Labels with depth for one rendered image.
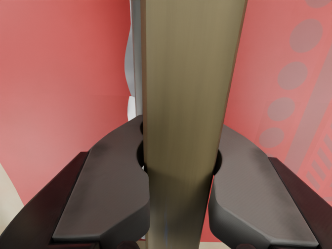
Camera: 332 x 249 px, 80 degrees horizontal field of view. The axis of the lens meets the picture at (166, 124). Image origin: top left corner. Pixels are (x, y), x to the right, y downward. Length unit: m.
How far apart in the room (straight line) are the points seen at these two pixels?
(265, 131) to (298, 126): 0.03
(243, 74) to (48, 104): 0.17
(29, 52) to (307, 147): 0.26
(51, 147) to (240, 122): 0.18
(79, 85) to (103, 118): 0.03
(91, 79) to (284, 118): 0.17
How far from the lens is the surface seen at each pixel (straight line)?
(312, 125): 0.22
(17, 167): 0.26
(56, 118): 0.21
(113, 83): 0.17
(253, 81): 0.18
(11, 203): 0.31
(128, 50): 0.16
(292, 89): 0.20
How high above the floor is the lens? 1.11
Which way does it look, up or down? 61 degrees down
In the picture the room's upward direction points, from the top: 179 degrees counter-clockwise
